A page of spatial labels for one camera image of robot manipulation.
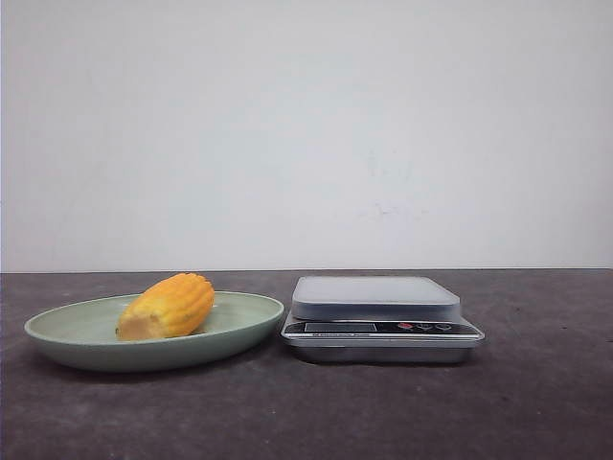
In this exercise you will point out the yellow corn cob piece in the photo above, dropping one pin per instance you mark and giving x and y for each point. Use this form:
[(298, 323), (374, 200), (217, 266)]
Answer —
[(173, 307)]

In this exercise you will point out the silver digital kitchen scale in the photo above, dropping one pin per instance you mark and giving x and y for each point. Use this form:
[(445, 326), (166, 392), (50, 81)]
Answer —
[(378, 319)]

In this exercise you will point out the green round plate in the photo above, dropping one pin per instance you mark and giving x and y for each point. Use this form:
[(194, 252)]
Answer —
[(82, 335)]

